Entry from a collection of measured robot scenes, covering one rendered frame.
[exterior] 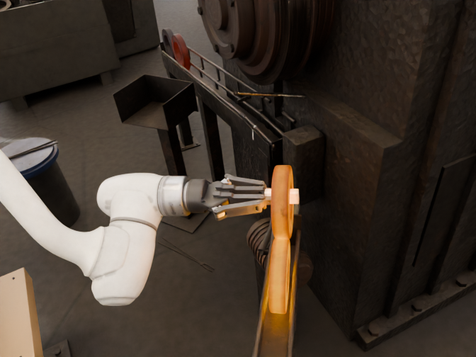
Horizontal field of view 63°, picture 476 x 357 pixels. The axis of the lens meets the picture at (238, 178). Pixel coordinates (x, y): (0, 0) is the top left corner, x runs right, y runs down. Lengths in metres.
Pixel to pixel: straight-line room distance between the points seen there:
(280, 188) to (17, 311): 0.94
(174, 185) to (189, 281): 0.98
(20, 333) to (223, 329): 0.71
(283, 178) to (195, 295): 1.05
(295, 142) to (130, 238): 0.51
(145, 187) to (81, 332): 1.04
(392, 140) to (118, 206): 0.63
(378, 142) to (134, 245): 0.59
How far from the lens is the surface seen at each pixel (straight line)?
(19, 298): 1.43
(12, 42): 3.47
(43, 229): 0.82
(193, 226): 1.98
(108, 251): 0.80
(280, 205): 0.75
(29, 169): 1.97
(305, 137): 1.09
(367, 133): 0.99
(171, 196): 0.83
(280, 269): 0.78
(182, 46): 2.02
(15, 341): 1.34
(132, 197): 0.85
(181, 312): 1.70
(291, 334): 0.79
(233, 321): 1.64
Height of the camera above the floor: 1.40
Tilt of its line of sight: 39 degrees down
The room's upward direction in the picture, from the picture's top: 7 degrees counter-clockwise
